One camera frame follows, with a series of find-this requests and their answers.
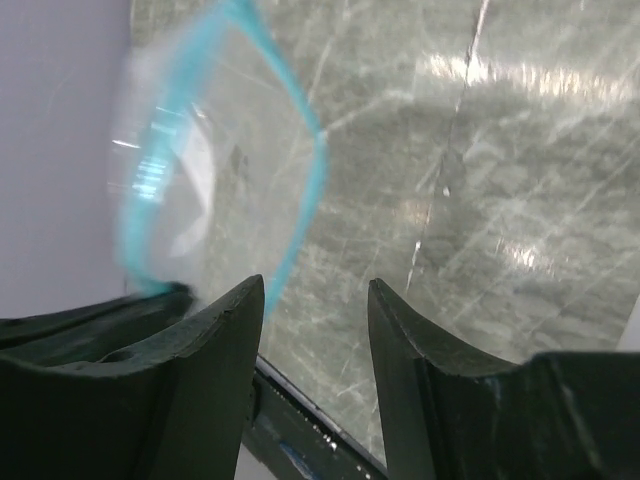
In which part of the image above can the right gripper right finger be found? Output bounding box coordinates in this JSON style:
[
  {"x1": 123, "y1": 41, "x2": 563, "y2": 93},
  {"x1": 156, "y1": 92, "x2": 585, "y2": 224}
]
[{"x1": 367, "y1": 279, "x2": 639, "y2": 479}]

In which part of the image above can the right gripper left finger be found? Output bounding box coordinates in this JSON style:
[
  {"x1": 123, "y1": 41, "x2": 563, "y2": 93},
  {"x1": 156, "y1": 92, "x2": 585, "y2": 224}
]
[{"x1": 1, "y1": 275, "x2": 264, "y2": 479}]

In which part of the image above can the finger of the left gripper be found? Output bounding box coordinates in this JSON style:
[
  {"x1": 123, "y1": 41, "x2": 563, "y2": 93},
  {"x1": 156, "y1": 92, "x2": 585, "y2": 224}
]
[{"x1": 1, "y1": 282, "x2": 194, "y2": 350}]

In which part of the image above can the clear zip top bag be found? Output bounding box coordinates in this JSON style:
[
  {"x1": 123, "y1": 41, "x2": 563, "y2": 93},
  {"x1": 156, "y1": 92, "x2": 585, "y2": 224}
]
[{"x1": 109, "y1": 1, "x2": 328, "y2": 312}]

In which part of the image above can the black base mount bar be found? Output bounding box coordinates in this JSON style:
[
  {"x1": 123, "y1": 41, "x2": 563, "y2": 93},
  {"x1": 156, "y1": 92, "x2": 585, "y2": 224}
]
[{"x1": 242, "y1": 356, "x2": 388, "y2": 480}]

